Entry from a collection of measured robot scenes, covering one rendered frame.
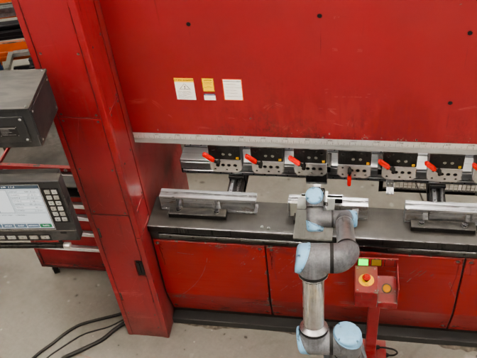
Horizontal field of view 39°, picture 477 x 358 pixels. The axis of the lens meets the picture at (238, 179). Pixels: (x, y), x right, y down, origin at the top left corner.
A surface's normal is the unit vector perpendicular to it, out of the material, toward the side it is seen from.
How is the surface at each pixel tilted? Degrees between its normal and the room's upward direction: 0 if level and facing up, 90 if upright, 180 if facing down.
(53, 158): 0
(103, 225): 90
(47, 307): 0
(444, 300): 90
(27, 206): 90
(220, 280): 90
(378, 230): 0
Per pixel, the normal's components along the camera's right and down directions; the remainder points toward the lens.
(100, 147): -0.15, 0.69
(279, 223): -0.08, -0.72
